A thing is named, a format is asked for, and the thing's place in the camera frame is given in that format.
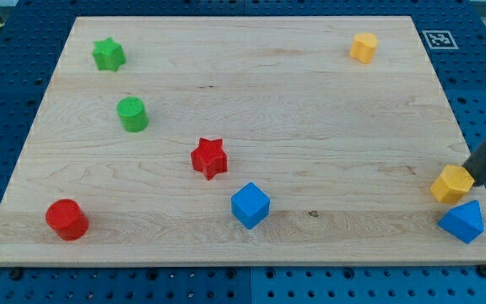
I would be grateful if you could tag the yellow pentagon block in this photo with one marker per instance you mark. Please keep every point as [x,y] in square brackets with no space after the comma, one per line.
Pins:
[452,184]

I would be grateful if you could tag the light wooden board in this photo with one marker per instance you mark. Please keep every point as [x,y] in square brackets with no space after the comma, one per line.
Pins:
[346,151]

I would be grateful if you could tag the red star block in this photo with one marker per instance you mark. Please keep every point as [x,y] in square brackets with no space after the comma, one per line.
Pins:
[209,157]

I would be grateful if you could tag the blue cube block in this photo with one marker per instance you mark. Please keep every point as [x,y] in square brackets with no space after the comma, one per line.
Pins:
[250,205]

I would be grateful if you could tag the green cylinder block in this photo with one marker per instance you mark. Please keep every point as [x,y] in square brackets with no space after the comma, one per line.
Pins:
[132,113]

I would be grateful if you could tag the yellow heart block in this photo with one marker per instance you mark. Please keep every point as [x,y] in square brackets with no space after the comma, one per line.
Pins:
[363,47]

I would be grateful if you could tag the green star block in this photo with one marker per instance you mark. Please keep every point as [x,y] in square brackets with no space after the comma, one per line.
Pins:
[108,55]

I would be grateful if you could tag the red cylinder block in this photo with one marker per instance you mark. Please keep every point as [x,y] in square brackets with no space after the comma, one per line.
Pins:
[67,220]

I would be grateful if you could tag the white fiducial marker tag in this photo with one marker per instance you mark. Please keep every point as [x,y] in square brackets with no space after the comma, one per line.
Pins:
[440,40]

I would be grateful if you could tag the blue triangular prism block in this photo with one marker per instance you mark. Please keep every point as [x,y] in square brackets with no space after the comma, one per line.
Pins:
[465,222]

